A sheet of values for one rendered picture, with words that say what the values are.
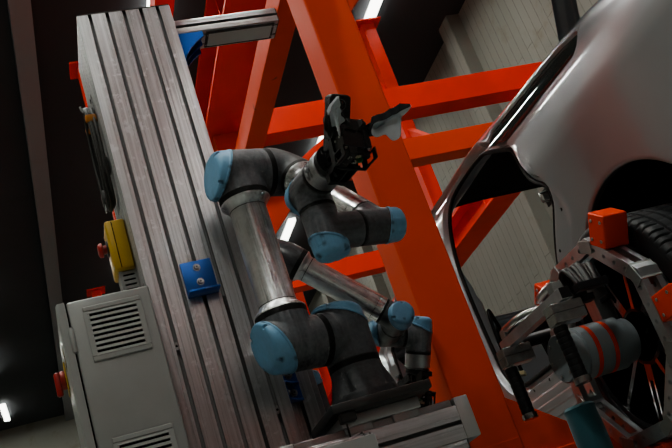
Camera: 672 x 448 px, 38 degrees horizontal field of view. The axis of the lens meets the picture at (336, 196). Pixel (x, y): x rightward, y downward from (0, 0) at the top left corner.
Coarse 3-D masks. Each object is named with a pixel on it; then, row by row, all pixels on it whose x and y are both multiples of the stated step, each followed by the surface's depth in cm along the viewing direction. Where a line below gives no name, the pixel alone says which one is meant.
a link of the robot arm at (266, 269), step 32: (224, 160) 216; (256, 160) 220; (224, 192) 216; (256, 192) 216; (256, 224) 213; (256, 256) 210; (256, 288) 209; (288, 288) 208; (256, 320) 206; (288, 320) 203; (320, 320) 207; (256, 352) 205; (288, 352) 199; (320, 352) 204
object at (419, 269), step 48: (288, 0) 356; (336, 0) 343; (336, 48) 333; (384, 96) 328; (384, 144) 319; (384, 192) 310; (432, 240) 306; (432, 288) 298; (432, 336) 291; (480, 336) 294; (432, 384) 296; (480, 384) 287
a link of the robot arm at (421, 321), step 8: (416, 320) 283; (424, 320) 283; (408, 328) 282; (416, 328) 283; (424, 328) 283; (408, 336) 282; (416, 336) 282; (424, 336) 283; (408, 344) 283; (416, 344) 282; (424, 344) 282; (408, 352) 284; (416, 352) 282; (424, 352) 282
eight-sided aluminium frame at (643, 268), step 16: (576, 256) 261; (592, 256) 254; (608, 256) 247; (624, 256) 248; (640, 256) 243; (624, 272) 242; (640, 272) 236; (656, 272) 237; (640, 288) 237; (656, 288) 237; (656, 320) 234; (592, 384) 275; (592, 400) 273; (608, 416) 265; (624, 416) 264; (608, 432) 263; (624, 432) 257; (640, 432) 249; (656, 432) 242
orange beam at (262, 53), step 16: (272, 0) 385; (288, 16) 388; (288, 32) 398; (256, 48) 422; (272, 48) 405; (288, 48) 409; (256, 64) 427; (272, 64) 416; (256, 80) 432; (272, 80) 428; (256, 96) 438; (272, 96) 440; (256, 112) 449; (272, 112) 454; (240, 128) 479; (256, 128) 463; (240, 144) 486; (256, 144) 477
